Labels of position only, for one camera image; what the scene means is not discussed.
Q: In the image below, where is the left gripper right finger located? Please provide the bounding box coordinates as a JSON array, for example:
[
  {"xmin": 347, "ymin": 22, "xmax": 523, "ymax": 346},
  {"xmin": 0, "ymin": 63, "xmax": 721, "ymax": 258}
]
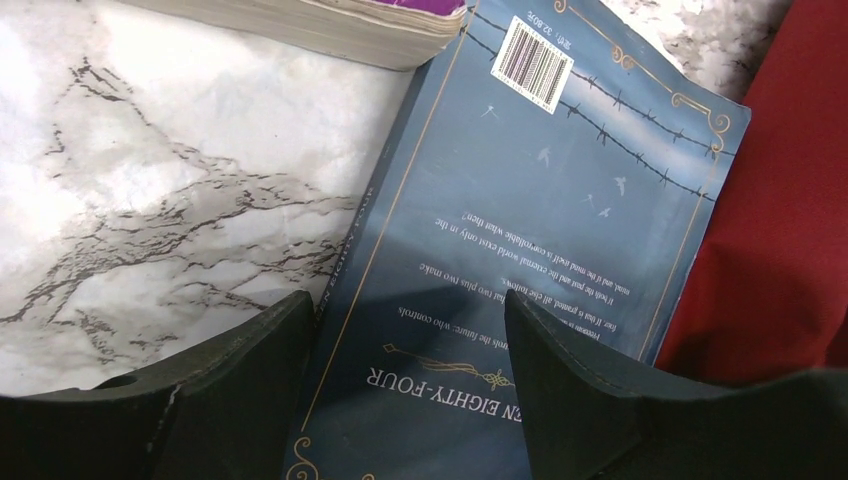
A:
[{"xmin": 504, "ymin": 291, "xmax": 847, "ymax": 479}]

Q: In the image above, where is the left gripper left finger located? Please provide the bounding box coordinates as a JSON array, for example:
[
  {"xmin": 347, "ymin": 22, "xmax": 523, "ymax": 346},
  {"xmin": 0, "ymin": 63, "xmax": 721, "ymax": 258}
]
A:
[{"xmin": 1, "ymin": 291, "xmax": 315, "ymax": 479}]

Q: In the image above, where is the red backpack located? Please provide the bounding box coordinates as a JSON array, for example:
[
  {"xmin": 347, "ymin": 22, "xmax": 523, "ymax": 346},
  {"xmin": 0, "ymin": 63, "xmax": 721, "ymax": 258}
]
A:
[{"xmin": 656, "ymin": 0, "xmax": 847, "ymax": 385}]

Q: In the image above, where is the dark blue book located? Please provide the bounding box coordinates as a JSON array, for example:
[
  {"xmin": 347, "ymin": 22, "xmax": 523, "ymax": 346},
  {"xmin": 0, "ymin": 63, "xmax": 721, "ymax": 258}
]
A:
[{"xmin": 284, "ymin": 1, "xmax": 751, "ymax": 479}]

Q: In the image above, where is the purple green paperback book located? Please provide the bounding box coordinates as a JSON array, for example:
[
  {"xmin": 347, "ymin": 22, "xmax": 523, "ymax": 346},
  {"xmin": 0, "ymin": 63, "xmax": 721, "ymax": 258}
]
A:
[{"xmin": 130, "ymin": 0, "xmax": 469, "ymax": 71}]

